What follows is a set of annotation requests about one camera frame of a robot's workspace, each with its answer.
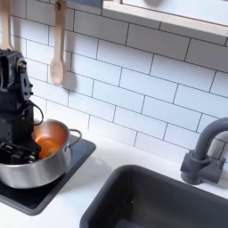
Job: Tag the black stove top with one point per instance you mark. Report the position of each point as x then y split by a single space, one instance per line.
77 151

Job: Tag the orange toy carrot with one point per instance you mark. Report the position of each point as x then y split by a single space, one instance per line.
49 147

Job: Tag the dark grey sink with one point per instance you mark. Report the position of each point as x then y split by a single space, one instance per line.
154 201

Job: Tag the steel pot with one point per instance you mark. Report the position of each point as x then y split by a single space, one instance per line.
44 172

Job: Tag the grey range hood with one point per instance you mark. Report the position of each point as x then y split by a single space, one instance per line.
86 3

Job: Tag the dark grey tap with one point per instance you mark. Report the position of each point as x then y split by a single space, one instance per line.
199 169

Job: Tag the wooden slotted spatula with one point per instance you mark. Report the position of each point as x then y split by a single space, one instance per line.
5 26

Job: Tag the wooden shelf cabinet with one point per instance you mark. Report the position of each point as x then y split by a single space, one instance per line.
166 17

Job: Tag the wooden spoon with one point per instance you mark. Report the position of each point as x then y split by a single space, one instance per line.
57 68

